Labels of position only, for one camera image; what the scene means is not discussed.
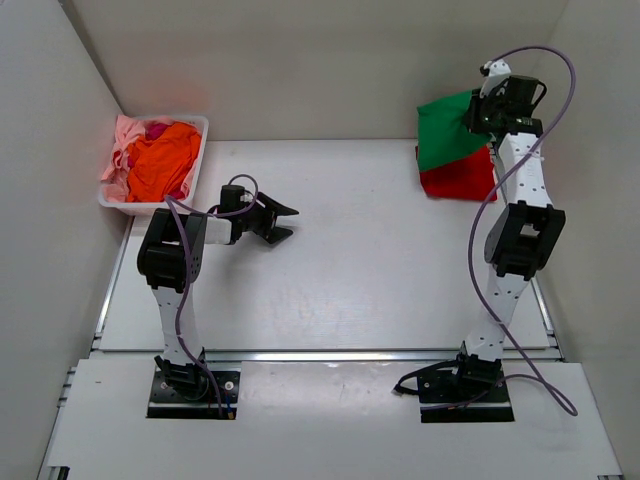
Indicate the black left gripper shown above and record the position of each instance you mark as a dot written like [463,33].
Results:
[272,208]

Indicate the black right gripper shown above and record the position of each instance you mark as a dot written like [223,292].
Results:
[493,96]

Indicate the green t shirt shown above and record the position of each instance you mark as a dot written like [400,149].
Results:
[442,135]

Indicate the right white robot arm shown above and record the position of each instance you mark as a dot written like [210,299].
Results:
[521,241]

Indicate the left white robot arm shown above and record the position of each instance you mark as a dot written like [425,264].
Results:
[170,260]

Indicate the folded red t shirt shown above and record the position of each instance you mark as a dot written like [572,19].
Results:
[468,179]

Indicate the white plastic basket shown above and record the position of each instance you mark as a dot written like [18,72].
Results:
[202,125]

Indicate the orange t shirt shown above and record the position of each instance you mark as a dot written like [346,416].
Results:
[160,168]

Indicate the magenta t shirt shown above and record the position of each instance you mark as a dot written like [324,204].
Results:
[155,130]

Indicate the pink t shirt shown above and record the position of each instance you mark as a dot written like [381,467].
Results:
[114,185]

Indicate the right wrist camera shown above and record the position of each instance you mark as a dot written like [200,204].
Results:
[494,72]

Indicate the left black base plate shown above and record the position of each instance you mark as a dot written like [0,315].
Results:
[165,402]

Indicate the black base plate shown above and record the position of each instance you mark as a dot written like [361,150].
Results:
[165,402]
[443,400]

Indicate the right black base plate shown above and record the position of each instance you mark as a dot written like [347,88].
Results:
[443,400]

